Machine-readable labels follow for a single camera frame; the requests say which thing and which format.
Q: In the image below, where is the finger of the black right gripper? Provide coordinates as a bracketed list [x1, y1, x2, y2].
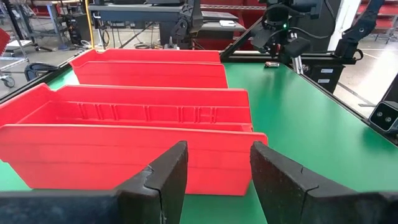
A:
[279, 49, 293, 65]
[267, 43, 279, 60]

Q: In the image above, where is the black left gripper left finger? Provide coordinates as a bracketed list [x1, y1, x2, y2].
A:
[119, 140, 189, 224]

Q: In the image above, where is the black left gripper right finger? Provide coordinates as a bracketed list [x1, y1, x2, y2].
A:
[250, 141, 352, 224]

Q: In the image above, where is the red plastic bin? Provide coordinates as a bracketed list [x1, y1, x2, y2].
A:
[0, 83, 269, 197]
[68, 48, 229, 90]

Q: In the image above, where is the grey desk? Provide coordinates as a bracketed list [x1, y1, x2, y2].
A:
[198, 11, 247, 32]
[88, 1, 187, 24]

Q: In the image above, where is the green table mat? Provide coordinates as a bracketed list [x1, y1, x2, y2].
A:
[0, 62, 398, 224]

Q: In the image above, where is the black computer case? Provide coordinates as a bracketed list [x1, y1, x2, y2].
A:
[63, 14, 91, 44]

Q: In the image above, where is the metal wheeled cart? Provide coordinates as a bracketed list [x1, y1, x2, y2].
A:
[0, 27, 32, 90]

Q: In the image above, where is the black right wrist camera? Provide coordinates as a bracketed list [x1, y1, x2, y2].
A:
[284, 36, 312, 59]

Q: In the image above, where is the grey table-level camera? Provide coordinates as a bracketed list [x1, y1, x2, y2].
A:
[368, 100, 398, 135]

